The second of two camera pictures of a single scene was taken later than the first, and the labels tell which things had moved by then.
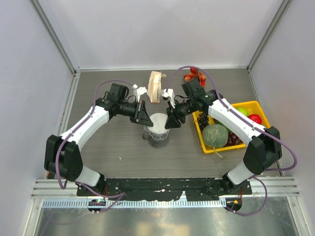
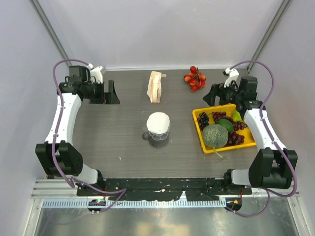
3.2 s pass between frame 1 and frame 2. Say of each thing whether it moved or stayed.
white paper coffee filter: stayed
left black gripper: moved
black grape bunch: stayed
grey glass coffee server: stayed
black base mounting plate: stayed
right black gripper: moved
